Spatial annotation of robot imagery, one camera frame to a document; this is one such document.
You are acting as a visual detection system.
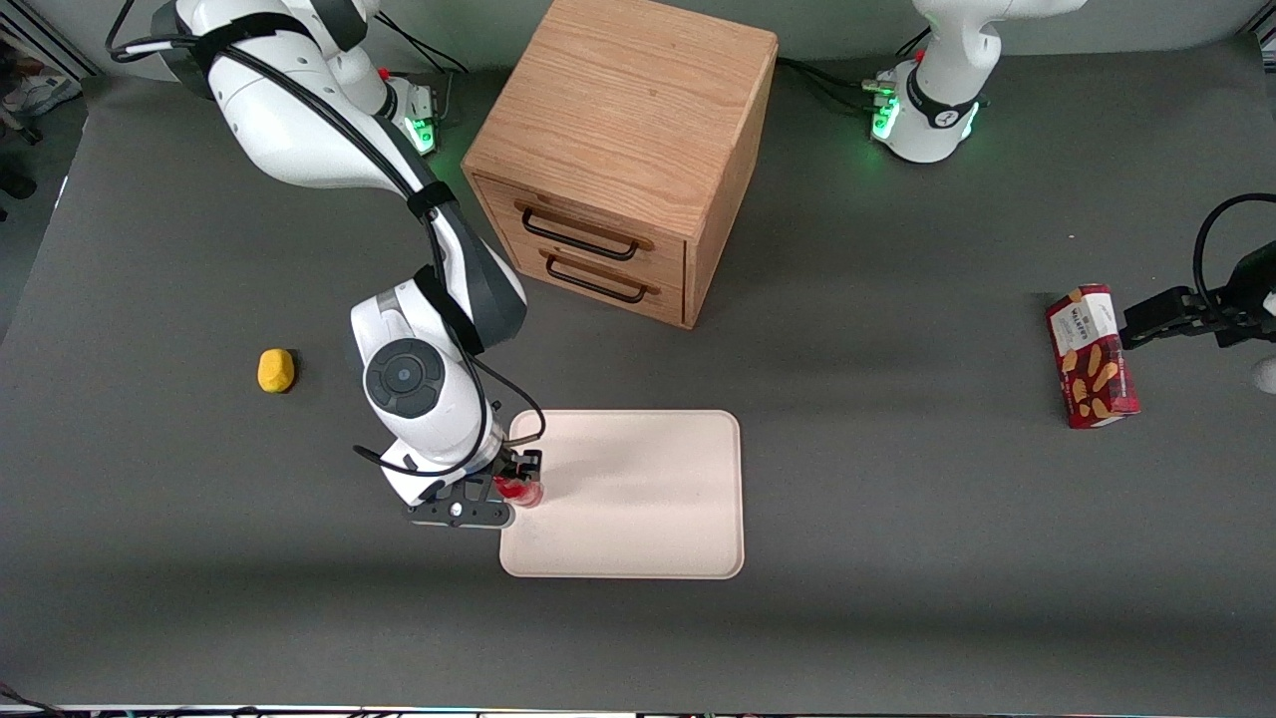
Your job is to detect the black base cables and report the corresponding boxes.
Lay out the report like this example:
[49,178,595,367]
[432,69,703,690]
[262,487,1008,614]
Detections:
[776,28,933,113]
[377,20,478,131]

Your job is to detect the black right base cables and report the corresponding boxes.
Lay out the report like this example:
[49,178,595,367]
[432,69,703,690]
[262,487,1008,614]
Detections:
[377,20,478,131]

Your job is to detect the black left base cables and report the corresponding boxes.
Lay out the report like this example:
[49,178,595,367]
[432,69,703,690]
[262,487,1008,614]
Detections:
[776,28,933,113]

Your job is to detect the wooden drawer cabinet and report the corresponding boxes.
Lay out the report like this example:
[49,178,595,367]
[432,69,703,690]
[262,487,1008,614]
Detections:
[462,0,779,330]

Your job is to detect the white sneaker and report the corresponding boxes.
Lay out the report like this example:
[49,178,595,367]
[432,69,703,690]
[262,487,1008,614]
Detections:
[3,75,83,116]

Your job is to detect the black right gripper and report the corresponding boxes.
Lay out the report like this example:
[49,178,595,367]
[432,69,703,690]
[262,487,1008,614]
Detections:
[439,451,544,500]

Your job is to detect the black drawer handle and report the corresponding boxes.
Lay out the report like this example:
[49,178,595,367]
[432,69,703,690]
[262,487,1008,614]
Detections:
[515,202,656,262]
[540,249,661,304]

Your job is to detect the aluminium frame rail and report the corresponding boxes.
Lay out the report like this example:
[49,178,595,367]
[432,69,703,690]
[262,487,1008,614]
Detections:
[0,12,101,79]

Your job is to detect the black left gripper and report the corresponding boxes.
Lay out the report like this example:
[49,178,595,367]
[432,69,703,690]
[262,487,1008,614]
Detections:
[1121,244,1276,350]

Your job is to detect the wooden drawer front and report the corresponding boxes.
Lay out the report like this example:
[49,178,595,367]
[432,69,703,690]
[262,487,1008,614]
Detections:
[473,174,689,292]
[503,239,687,328]

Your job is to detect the red cookie box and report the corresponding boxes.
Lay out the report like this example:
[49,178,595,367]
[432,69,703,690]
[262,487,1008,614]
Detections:
[1046,284,1140,429]

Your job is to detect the beige plastic tray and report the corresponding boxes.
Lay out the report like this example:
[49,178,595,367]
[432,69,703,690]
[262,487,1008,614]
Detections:
[499,410,746,579]

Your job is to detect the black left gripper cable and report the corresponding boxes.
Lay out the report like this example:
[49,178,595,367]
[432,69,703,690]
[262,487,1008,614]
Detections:
[1193,193,1276,310]

